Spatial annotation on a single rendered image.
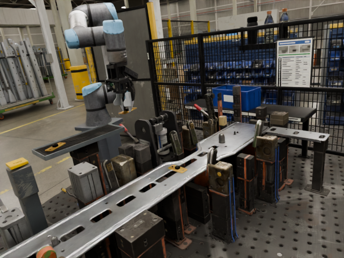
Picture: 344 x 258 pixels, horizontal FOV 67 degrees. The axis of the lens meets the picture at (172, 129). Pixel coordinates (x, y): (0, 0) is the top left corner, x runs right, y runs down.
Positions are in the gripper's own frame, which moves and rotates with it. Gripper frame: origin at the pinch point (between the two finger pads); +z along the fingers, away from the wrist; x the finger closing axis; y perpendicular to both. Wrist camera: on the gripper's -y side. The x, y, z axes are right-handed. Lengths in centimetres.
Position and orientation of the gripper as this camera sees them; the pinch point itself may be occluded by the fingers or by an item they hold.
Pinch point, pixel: (127, 108)
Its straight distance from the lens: 115.0
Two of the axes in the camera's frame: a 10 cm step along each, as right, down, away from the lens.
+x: 8.8, 1.4, -4.5
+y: -4.7, 3.7, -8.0
